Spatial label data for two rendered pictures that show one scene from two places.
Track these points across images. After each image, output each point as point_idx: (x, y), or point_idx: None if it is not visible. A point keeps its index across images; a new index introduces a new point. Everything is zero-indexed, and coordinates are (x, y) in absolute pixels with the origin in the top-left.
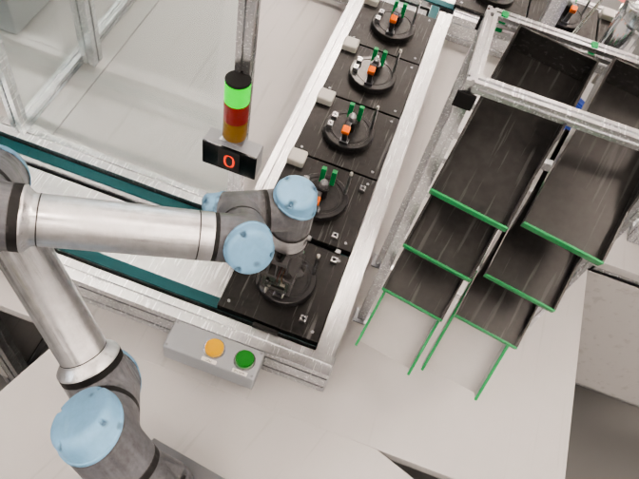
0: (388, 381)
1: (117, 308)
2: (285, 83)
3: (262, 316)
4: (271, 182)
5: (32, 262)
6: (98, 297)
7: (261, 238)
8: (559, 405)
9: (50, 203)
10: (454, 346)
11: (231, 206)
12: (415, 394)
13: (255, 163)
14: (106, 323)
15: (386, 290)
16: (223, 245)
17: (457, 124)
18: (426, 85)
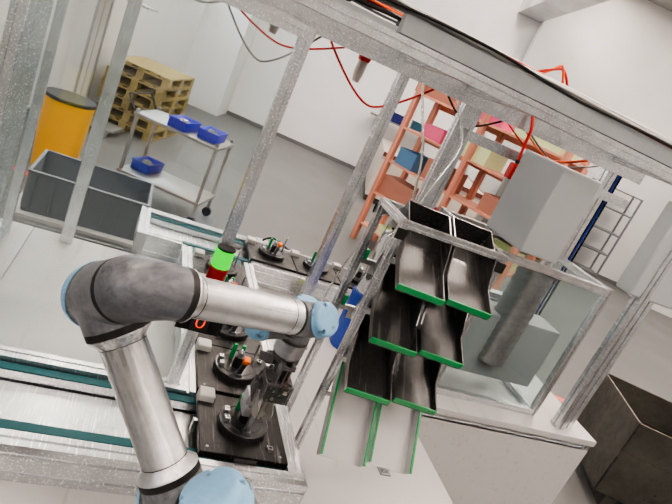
0: (333, 497)
1: (96, 480)
2: None
3: (238, 452)
4: (191, 363)
5: (149, 357)
6: (77, 471)
7: (334, 307)
8: (437, 488)
9: (210, 279)
10: (381, 441)
11: None
12: (354, 502)
13: None
14: (83, 500)
15: (350, 388)
16: (311, 315)
17: (395, 251)
18: None
